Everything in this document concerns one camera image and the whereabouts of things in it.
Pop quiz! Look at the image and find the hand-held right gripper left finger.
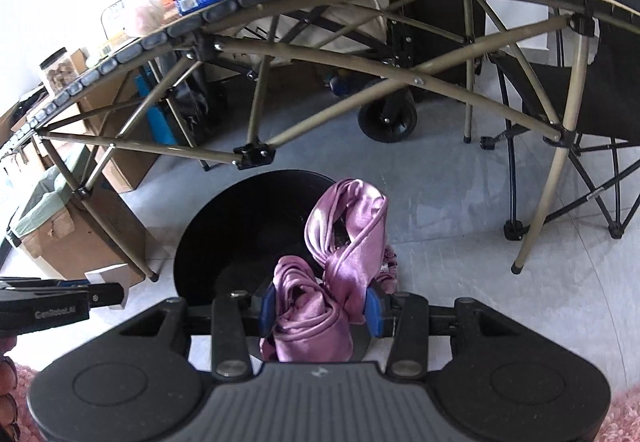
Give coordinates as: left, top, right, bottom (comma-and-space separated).
107, 283, 277, 382

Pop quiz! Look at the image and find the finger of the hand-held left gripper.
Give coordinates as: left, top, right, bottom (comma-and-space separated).
86, 282, 125, 309
0, 276, 93, 292

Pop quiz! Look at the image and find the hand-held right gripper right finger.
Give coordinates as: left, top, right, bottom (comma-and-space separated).
364, 286, 538, 382

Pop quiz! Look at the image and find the purple satin cloth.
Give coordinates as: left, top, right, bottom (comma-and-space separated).
259, 178, 401, 363

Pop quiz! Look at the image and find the black trash bin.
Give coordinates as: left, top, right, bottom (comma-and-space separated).
172, 169, 396, 364

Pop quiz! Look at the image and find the person's left hand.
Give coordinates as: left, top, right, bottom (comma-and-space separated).
0, 334, 23, 442

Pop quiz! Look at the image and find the large cardboard box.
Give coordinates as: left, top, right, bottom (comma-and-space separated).
20, 182, 148, 290

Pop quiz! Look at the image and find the green plastic bag liner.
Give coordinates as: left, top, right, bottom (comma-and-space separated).
7, 157, 86, 248

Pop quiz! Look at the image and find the blue flat panel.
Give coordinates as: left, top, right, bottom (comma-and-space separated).
135, 72, 176, 145

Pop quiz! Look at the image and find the black wheeled cart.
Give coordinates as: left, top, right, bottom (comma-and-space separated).
220, 0, 486, 143

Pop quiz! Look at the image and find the black bag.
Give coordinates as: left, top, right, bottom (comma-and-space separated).
170, 77, 221, 143

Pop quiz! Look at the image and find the clear plastic jar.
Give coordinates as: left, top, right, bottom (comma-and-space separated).
39, 47, 76, 96

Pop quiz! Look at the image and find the pink fluffy ball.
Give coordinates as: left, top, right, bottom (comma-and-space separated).
125, 0, 166, 37

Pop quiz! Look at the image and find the black folding chair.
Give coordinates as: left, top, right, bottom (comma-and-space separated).
480, 0, 640, 240

